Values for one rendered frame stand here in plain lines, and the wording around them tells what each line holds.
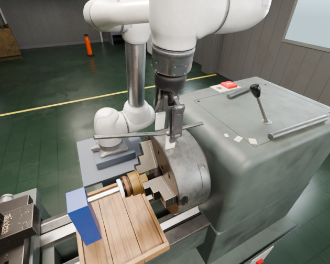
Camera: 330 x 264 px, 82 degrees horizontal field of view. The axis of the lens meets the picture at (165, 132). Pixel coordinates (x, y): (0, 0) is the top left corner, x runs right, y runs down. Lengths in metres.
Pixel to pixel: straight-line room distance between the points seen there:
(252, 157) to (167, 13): 0.44
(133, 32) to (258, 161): 0.71
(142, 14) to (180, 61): 0.27
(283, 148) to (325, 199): 1.85
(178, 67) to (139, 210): 0.65
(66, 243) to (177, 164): 0.59
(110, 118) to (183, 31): 0.85
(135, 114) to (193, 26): 0.85
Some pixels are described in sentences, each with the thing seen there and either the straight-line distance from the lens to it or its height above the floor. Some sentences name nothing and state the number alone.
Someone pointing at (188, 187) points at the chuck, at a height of 1.15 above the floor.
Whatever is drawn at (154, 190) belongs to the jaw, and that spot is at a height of 1.11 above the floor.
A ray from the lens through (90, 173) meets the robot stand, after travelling 1.27.
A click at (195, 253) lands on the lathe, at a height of 0.54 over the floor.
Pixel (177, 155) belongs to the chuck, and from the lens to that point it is 0.61.
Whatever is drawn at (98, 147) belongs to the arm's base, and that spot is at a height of 0.83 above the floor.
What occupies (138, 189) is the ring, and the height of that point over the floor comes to 1.09.
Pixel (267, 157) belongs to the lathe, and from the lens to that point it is 0.65.
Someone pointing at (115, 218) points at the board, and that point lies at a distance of 0.89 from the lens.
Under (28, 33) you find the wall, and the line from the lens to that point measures 8.58.
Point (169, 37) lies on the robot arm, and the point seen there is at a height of 1.58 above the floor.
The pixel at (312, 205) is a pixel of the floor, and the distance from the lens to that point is 2.40.
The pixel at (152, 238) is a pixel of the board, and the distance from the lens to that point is 0.83.
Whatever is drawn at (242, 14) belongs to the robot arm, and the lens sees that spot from 0.46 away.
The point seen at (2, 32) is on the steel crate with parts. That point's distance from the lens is 7.22.
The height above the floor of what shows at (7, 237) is 1.02.
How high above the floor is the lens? 1.65
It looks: 37 degrees down
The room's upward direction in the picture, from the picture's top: straight up
